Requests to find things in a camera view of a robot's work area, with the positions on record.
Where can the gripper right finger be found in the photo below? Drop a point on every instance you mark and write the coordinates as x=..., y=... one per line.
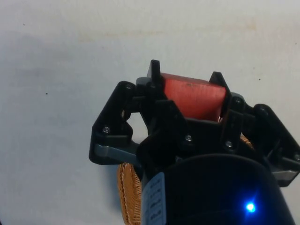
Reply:
x=264, y=126

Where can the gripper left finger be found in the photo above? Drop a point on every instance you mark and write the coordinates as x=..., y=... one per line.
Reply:
x=112, y=110

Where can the red cube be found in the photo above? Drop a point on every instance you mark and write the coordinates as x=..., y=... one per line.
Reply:
x=192, y=98

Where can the wicker basket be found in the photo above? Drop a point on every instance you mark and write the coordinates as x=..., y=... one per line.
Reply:
x=127, y=187

